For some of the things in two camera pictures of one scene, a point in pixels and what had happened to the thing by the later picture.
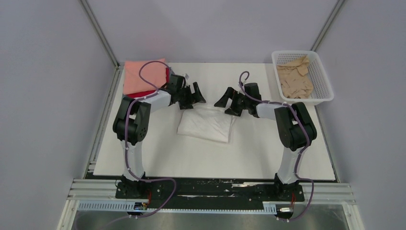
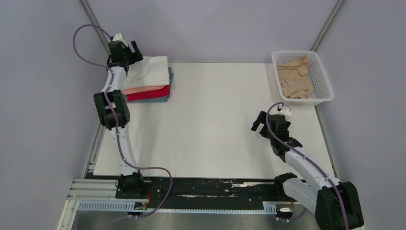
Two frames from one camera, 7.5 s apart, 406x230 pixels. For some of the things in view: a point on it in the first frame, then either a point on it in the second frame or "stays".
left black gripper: [194, 98] -> [136, 56]
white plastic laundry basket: [300, 77] stays
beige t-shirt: [295, 83] stays
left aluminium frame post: [101, 35] stays
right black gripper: [222, 103] -> [261, 119]
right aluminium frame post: [334, 13] stays
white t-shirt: [206, 121] -> [150, 72]
